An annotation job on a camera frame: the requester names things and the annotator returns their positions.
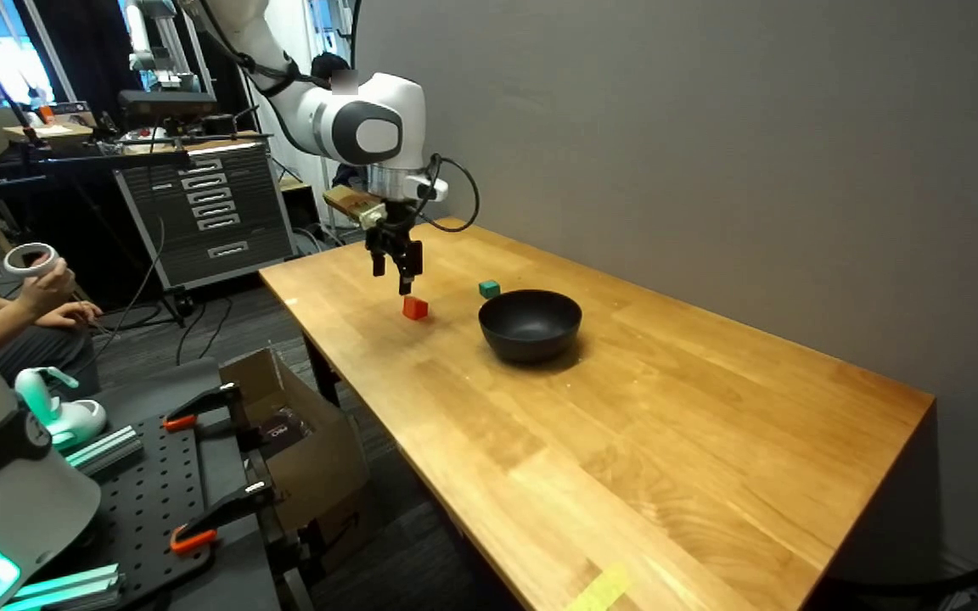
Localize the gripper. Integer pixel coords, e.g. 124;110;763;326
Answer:
365;201;424;297

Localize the black bowl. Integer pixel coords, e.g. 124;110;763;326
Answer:
477;289;584;365

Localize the grey drawer cabinet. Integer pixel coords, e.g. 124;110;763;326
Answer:
112;139;298;292

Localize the cardboard box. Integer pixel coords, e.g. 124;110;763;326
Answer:
218;346;372;544

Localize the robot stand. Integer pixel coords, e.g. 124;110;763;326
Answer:
26;357;324;611

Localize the aluminium profile bar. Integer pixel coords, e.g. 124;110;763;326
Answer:
63;424;144;478
0;563;126;611

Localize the white hand controller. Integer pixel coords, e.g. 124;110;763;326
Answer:
13;366;109;451

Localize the person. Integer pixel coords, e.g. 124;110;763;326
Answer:
0;258;105;401

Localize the yellow tape strip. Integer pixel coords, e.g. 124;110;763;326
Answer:
568;565;633;611

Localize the black clamp with orange handle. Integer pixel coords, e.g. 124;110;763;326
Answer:
168;480;278;557
161;382;245;434

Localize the black cable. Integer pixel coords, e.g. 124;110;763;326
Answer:
829;536;978;597
90;216;235;367

